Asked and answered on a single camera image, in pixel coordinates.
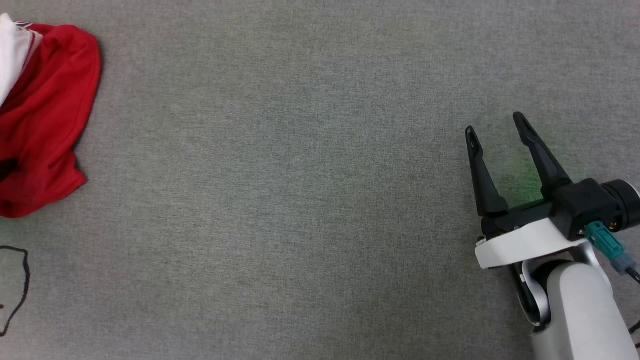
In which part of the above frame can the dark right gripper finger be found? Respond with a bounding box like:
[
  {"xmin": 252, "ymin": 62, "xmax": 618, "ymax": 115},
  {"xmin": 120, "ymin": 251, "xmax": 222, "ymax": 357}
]
[
  {"xmin": 513, "ymin": 112, "xmax": 573, "ymax": 200},
  {"xmin": 465, "ymin": 126, "xmax": 510, "ymax": 218}
]

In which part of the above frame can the grey fabric sofa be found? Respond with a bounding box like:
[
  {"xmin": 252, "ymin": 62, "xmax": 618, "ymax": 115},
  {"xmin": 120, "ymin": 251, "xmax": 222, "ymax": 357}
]
[{"xmin": 0, "ymin": 0, "xmax": 640, "ymax": 360}]

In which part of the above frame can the teal plug right camera cable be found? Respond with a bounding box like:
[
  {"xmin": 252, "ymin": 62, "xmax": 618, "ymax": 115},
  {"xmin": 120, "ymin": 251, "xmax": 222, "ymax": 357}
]
[{"xmin": 584, "ymin": 221, "xmax": 640, "ymax": 284}]

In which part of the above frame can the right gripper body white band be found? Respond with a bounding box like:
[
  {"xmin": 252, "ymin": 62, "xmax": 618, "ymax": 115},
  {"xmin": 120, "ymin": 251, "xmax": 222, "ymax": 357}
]
[{"xmin": 474, "ymin": 199, "xmax": 596, "ymax": 271}]

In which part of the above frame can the red garment with white stripes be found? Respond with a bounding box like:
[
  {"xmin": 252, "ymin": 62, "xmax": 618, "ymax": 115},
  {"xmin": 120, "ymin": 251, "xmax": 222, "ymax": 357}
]
[{"xmin": 0, "ymin": 13, "xmax": 102, "ymax": 219}]

